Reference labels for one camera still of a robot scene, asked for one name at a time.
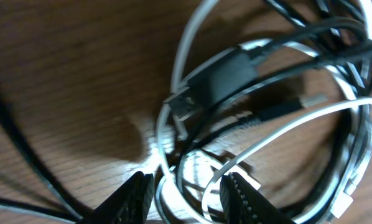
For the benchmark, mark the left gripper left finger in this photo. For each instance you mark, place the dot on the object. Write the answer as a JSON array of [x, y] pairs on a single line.
[[129, 204]]

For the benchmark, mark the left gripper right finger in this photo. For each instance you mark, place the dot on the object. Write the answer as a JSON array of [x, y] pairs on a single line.
[[243, 204]]

